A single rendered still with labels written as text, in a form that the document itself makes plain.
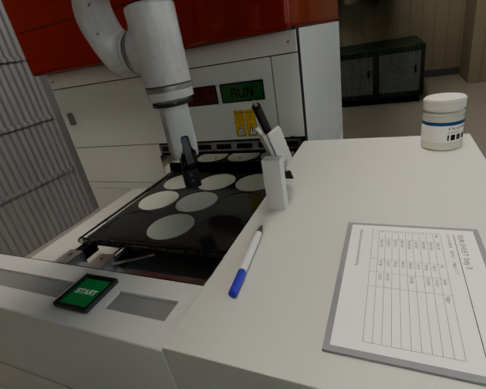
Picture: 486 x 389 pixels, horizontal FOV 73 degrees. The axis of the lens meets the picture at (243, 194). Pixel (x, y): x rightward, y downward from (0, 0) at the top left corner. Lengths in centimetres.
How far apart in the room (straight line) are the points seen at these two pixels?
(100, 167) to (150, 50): 72
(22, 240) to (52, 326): 258
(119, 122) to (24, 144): 196
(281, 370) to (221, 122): 71
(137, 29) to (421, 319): 55
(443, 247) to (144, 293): 35
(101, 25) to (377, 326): 59
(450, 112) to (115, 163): 96
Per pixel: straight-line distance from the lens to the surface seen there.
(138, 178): 116
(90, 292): 47
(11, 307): 53
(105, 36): 66
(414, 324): 35
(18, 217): 300
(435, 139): 73
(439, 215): 51
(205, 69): 90
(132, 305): 43
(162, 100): 61
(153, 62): 60
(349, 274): 39
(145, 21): 60
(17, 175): 298
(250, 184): 79
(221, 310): 37
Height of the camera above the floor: 122
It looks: 25 degrees down
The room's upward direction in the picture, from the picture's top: 10 degrees counter-clockwise
